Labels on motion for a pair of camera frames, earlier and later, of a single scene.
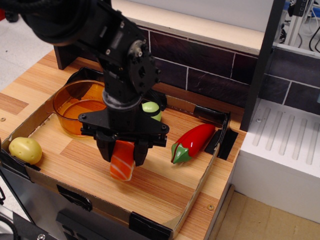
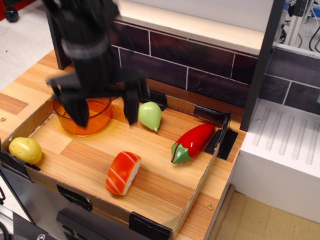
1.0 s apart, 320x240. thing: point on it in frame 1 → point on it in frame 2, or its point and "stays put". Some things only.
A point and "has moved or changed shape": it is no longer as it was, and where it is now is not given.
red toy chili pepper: x=191 y=143 stays put
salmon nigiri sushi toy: x=122 y=162 has moved or changed shape
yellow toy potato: x=25 y=149 stays put
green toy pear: x=152 y=107 stays put
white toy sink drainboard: x=278 y=162 stays put
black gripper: x=122 y=118 → x=96 y=73
